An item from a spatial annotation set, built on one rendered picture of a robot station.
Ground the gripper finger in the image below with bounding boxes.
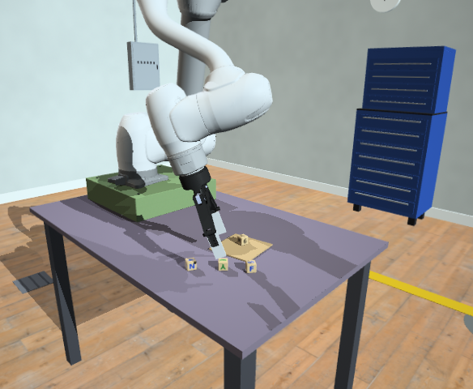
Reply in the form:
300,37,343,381
193,190,226,259
205,184,226,234

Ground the tan flat mat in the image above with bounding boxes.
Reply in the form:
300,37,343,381
222,233,272,261

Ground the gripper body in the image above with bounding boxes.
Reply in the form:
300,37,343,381
179,166,211,203

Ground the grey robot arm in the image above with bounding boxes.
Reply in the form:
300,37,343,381
108,0,272,189

